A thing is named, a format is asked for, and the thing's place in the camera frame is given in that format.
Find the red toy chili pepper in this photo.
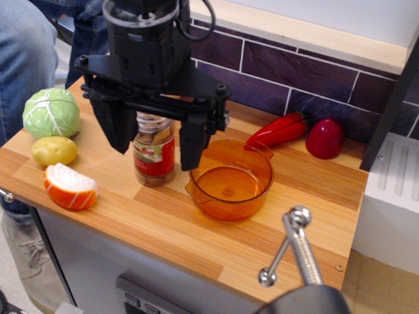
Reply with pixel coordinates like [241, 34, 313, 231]
[245, 112, 308, 150]

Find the orange transparent plastic pot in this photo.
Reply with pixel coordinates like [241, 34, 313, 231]
[185, 139, 274, 222]

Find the black cable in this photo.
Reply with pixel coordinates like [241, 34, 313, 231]
[176, 0, 217, 43]

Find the dark red toy pepper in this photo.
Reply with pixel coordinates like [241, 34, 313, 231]
[306, 118, 344, 160]

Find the clear jar of almonds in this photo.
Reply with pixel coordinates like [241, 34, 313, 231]
[132, 112, 175, 187]

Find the light wooden shelf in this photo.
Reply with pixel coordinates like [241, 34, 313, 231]
[210, 1, 418, 75]

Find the white toy sink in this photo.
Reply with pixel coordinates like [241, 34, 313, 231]
[352, 133, 418, 273]

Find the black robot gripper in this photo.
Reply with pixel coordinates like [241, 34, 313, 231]
[75, 1, 231, 171]

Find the grey control panel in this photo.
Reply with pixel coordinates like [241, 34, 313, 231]
[115, 276, 189, 314]

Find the grey sneaker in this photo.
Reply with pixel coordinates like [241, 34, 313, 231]
[3, 214, 69, 313]

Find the yellow toy potato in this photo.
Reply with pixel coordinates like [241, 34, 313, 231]
[31, 136, 77, 166]

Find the green toy cabbage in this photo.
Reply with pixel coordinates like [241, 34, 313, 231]
[22, 88, 80, 139]

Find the orange and white toy slice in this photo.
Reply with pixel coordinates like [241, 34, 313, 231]
[43, 163, 98, 210]

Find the dark grey vertical post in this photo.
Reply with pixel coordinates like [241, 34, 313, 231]
[360, 27, 418, 171]

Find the small silver knob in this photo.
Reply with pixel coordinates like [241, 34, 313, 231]
[0, 189, 15, 203]

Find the person in blue jeans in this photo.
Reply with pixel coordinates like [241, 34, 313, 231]
[0, 0, 111, 226]

